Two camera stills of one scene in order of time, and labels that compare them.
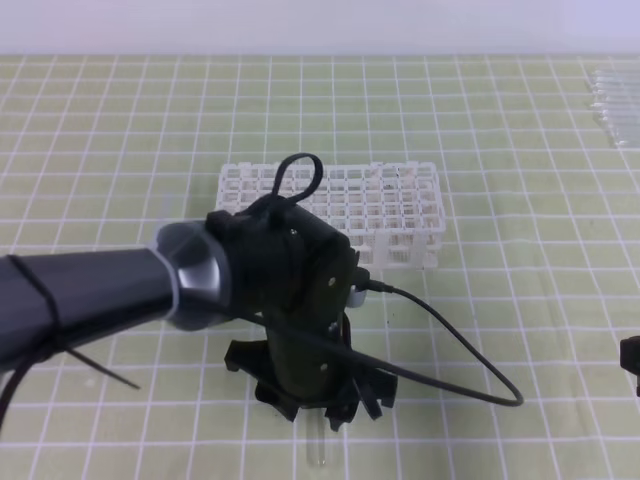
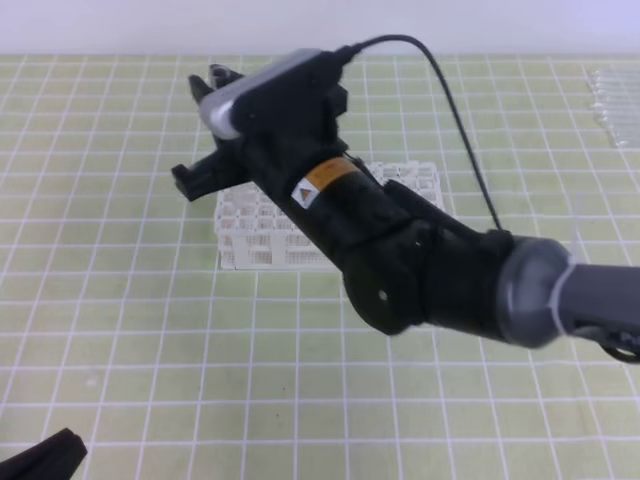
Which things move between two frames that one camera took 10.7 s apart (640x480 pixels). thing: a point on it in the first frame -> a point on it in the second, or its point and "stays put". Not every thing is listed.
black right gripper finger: [630, 357] -> [219, 75]
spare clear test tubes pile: [617, 104] stays put
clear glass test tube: [316, 435] -> [213, 79]
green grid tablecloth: [539, 268] stays put
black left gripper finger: [251, 357] -> [55, 458]
